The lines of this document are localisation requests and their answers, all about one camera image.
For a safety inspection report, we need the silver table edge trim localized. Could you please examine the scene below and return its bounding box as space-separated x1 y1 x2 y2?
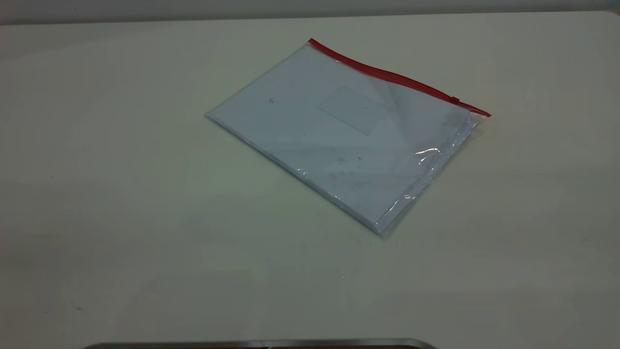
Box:
82 338 439 349

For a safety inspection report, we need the clear zip bag red zipper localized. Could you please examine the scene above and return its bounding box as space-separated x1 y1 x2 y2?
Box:
205 38 492 240

